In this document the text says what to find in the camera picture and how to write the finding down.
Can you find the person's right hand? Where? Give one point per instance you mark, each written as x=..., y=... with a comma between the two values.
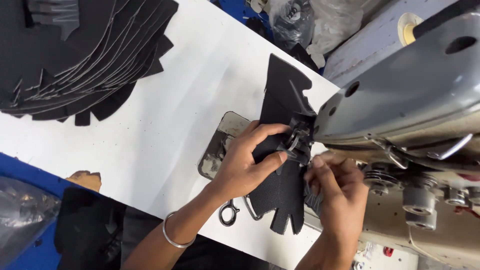
x=343, y=195

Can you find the person's left hand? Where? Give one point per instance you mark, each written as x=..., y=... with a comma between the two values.
x=236, y=170

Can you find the black mesh shoe piece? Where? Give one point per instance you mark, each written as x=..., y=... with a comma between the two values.
x=281, y=150

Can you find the metal needle plate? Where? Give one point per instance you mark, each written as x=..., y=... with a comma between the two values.
x=221, y=146

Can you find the silver metal bangle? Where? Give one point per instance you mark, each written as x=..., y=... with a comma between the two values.
x=176, y=232

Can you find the grey industrial sewing machine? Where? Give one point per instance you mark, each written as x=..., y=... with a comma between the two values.
x=405, y=123

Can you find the black fabric pile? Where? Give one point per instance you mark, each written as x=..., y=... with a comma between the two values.
x=90, y=228

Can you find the crumpled plastic bags heap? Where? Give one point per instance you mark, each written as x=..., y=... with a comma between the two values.
x=315, y=22

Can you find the stack of black fabric pieces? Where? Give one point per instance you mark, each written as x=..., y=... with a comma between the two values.
x=75, y=56

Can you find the clear plastic bag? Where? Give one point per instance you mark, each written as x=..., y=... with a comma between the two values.
x=22, y=213

